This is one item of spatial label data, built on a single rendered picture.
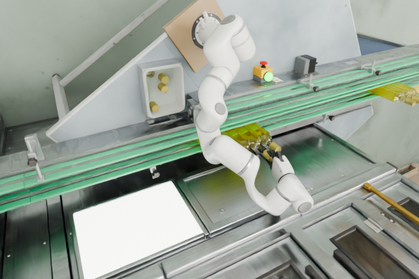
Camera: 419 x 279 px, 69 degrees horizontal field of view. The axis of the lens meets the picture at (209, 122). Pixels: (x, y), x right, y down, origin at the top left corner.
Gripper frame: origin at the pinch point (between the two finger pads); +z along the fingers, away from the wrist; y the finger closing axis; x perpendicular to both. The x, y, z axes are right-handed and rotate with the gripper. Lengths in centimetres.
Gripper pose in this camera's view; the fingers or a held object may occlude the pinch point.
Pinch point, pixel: (271, 157)
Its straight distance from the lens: 128.6
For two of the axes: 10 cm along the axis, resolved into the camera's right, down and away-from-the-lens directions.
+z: -2.2, -4.8, 8.5
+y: 0.0, -8.7, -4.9
